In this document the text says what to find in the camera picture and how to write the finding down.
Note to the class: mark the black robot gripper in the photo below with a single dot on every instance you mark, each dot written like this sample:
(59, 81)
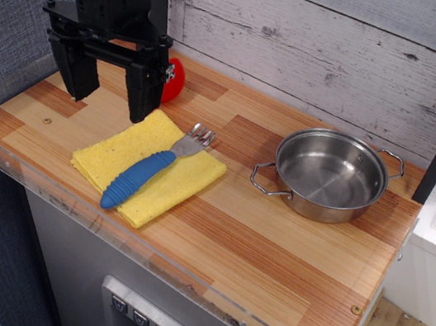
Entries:
(112, 26)

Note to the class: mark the stainless steel pot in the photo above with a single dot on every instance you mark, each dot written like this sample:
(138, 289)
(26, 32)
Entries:
(327, 176)

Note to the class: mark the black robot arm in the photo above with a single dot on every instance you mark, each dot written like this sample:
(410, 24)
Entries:
(131, 34)

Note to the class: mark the yellow folded napkin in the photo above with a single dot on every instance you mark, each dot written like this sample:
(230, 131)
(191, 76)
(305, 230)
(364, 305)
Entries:
(102, 162)

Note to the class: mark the red plastic egg half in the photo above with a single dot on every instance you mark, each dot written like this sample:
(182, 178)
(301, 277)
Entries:
(175, 84)

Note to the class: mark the clear acrylic table guard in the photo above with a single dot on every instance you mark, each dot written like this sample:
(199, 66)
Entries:
(247, 255)

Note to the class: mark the grey toy fridge cabinet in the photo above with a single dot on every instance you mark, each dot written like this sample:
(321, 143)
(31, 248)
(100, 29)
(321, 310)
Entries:
(77, 258)

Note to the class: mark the silver dispenser button panel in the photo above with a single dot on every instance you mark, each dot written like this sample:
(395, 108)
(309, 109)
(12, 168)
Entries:
(125, 307)

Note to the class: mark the blue handled metal fork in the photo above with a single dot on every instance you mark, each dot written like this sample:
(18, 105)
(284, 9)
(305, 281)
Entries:
(133, 178)

